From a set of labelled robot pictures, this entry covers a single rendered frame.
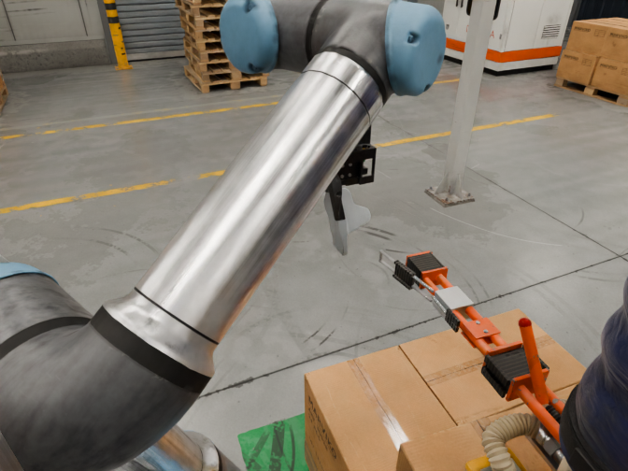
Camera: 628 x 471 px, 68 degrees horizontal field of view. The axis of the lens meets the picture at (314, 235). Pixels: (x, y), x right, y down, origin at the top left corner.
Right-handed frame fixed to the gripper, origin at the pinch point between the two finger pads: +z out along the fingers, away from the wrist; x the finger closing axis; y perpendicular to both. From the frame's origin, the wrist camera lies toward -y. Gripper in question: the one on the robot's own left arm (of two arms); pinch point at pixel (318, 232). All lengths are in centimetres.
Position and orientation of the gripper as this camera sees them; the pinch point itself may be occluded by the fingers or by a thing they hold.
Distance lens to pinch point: 71.0
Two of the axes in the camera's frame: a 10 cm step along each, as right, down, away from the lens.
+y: 9.2, -2.2, 3.4
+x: -4.0, -4.9, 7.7
